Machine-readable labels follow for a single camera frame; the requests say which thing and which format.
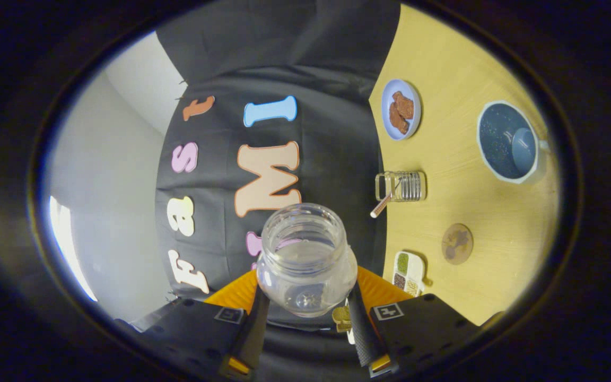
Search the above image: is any brown white straw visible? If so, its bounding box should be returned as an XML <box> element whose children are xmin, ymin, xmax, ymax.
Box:
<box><xmin>370</xmin><ymin>180</ymin><xmax>403</xmax><ymax>219</ymax></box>

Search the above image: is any white divided grain dish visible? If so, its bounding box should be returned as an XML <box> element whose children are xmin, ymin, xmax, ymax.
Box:
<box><xmin>392</xmin><ymin>250</ymin><xmax>427</xmax><ymax>298</ymax></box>

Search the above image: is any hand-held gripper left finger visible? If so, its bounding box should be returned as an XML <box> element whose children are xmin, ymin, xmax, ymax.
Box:
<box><xmin>125</xmin><ymin>270</ymin><xmax>272</xmax><ymax>380</ymax></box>

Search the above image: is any clear glass bottle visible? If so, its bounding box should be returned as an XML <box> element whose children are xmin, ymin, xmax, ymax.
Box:
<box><xmin>256</xmin><ymin>203</ymin><xmax>358</xmax><ymax>318</ymax></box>

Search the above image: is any clear ribbed glass cup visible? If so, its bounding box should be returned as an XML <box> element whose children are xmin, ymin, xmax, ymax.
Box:
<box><xmin>374</xmin><ymin>170</ymin><xmax>427</xmax><ymax>203</ymax></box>

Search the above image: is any brown meat piece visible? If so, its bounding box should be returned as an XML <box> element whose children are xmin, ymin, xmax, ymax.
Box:
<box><xmin>389</xmin><ymin>102</ymin><xmax>410</xmax><ymax>135</ymax></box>
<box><xmin>392</xmin><ymin>91</ymin><xmax>415</xmax><ymax>120</ymax></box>

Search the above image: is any black backdrop cloth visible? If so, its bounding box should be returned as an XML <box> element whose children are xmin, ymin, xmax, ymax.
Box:
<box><xmin>125</xmin><ymin>0</ymin><xmax>401</xmax><ymax>380</ymax></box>

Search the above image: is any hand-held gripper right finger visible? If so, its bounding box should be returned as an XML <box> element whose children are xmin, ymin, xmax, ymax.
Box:
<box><xmin>347</xmin><ymin>265</ymin><xmax>484</xmax><ymax>378</ymax></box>

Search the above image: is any wooden table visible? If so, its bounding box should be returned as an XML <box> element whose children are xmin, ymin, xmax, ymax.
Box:
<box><xmin>368</xmin><ymin>3</ymin><xmax>561</xmax><ymax>327</ymax></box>

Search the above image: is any round brown coaster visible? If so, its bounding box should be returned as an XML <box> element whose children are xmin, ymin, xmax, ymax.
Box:
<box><xmin>441</xmin><ymin>223</ymin><xmax>474</xmax><ymax>265</ymax></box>

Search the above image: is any light blue plate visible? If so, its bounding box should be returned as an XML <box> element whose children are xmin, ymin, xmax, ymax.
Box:
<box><xmin>380</xmin><ymin>79</ymin><xmax>422</xmax><ymax>141</ymax></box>

